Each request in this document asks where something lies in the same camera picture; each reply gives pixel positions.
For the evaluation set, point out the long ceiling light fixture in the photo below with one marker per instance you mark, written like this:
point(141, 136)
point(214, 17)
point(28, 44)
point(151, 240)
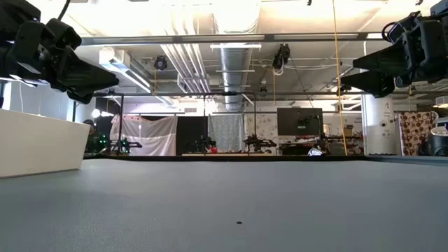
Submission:
point(119, 63)

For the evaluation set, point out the background robot with green lights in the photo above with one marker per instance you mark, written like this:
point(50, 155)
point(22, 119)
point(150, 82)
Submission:
point(122, 144)

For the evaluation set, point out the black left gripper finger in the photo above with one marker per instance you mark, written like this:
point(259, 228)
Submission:
point(84, 99)
point(84, 75)

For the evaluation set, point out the black pipe frame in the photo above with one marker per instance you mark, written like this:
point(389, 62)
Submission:
point(196, 94)

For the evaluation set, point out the cream white plastic basket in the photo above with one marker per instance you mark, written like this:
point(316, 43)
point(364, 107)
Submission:
point(35, 147)

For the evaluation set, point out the black background robot arm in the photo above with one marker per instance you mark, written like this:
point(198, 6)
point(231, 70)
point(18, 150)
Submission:
point(257, 143)
point(206, 143)

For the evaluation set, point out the grey horizontal overhead beam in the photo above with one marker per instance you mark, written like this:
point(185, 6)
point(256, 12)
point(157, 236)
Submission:
point(210, 38)

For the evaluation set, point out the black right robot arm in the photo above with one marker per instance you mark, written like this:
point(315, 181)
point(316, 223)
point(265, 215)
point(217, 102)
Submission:
point(441, 7)

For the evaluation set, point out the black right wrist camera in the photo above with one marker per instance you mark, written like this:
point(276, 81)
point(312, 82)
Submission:
point(406, 29)

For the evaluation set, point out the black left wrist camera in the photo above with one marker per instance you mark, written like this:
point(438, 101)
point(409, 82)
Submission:
point(64, 33)

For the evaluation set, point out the silver ribbed ventilation duct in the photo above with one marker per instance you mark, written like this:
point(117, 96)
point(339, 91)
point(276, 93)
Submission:
point(235, 70)

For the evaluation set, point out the black round ceiling reel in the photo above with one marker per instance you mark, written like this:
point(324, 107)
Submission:
point(160, 63)

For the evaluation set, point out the black monitor screen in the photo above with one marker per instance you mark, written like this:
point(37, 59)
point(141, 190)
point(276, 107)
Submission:
point(290, 122)

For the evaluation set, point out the white dotted curtain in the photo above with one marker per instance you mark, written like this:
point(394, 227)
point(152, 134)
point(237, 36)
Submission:
point(266, 126)

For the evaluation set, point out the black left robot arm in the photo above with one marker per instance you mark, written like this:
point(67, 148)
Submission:
point(17, 14)

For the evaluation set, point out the white and blue object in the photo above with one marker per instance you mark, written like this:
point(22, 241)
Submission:
point(315, 152)

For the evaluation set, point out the white ceiling pipes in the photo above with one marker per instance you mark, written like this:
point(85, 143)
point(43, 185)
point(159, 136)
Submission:
point(185, 66)

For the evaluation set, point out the brown dotted curtain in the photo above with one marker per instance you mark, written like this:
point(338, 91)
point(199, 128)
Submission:
point(416, 136)

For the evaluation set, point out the black curtain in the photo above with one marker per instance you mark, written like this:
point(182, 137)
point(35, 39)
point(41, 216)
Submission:
point(189, 133)

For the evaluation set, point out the black hanging power reel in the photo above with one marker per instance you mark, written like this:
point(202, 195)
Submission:
point(281, 56)

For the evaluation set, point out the small cardboard box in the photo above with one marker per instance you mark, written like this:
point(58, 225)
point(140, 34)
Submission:
point(348, 131)

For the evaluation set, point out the white sheet curtain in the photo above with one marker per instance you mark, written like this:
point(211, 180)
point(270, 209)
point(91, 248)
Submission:
point(157, 140)

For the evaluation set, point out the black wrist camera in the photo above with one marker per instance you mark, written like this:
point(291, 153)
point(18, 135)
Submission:
point(64, 33)
point(406, 29)

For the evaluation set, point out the grey patterned curtain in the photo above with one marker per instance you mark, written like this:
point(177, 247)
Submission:
point(227, 131)

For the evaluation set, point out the white round column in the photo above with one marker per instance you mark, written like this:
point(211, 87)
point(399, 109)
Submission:
point(376, 133)

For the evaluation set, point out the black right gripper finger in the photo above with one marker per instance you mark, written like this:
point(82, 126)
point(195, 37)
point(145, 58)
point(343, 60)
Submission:
point(385, 57)
point(374, 84)

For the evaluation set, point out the grey trash bin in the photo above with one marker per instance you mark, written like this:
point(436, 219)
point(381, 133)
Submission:
point(439, 143)

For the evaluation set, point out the round white lamp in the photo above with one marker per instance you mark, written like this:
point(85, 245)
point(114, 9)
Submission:
point(96, 113)

